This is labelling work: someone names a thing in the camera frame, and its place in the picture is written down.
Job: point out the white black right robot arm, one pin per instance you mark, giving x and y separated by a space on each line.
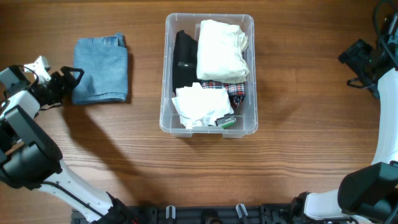
368 195

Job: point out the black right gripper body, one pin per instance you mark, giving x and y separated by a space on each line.
360 53

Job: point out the white printed t-shirt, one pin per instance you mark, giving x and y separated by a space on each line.
202 107

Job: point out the blue denim jeans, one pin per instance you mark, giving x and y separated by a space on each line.
104 61

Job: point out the clear plastic storage container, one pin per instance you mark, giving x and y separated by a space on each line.
246 114

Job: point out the red plaid shirt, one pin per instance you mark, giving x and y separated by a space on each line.
236 91

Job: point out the cream white garment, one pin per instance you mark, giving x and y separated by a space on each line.
220 52

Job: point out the black garment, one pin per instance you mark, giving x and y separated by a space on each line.
184 66

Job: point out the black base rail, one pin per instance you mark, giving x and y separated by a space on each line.
264 214

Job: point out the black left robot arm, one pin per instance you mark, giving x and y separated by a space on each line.
31 159

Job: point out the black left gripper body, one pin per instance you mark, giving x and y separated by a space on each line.
56 89

